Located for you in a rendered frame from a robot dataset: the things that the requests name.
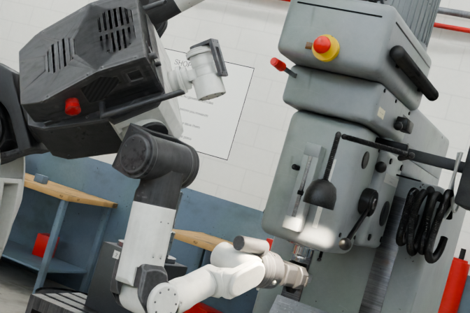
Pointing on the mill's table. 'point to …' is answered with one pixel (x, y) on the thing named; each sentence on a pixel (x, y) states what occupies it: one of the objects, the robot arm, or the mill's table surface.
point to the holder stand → (105, 270)
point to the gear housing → (345, 99)
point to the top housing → (354, 40)
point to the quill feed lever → (370, 197)
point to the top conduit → (413, 72)
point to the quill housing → (347, 158)
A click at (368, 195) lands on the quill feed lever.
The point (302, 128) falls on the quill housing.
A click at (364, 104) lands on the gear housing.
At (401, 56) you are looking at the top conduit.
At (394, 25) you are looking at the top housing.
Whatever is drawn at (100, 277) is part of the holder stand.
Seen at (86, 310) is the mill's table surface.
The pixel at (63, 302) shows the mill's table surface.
